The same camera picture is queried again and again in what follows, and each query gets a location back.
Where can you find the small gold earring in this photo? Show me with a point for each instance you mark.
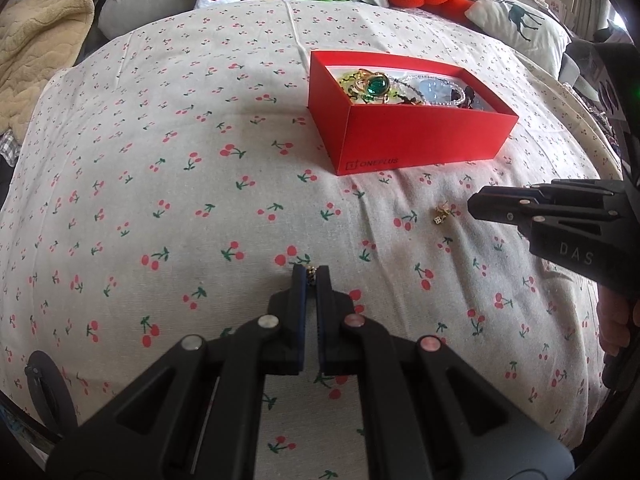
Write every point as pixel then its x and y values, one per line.
pixel 312 274

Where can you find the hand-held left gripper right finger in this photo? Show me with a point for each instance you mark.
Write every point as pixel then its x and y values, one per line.
pixel 327 310

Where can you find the beige quilted blanket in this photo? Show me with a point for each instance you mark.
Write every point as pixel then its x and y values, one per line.
pixel 45 35

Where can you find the grey checked bed sheet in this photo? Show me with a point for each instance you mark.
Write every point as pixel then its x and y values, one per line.
pixel 7 147

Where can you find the person's right hand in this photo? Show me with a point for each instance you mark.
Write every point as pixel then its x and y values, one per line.
pixel 614 320

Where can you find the red cardboard box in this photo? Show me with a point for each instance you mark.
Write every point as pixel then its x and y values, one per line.
pixel 425 140

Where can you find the grey cloth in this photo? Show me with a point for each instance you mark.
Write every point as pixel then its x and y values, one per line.
pixel 577 67

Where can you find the dark cloth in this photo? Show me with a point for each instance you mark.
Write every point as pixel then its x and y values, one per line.
pixel 95 25

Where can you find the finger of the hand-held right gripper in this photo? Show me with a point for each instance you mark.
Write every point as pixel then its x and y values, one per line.
pixel 500 199
pixel 560 221

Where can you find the gold dice earring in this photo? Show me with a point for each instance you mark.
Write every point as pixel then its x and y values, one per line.
pixel 440 216

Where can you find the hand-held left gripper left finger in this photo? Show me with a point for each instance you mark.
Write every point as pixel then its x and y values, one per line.
pixel 295 310

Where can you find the white deer print pillow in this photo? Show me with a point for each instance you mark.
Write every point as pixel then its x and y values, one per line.
pixel 520 30

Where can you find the cherry print bed sheet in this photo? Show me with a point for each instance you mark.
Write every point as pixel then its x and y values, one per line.
pixel 175 185

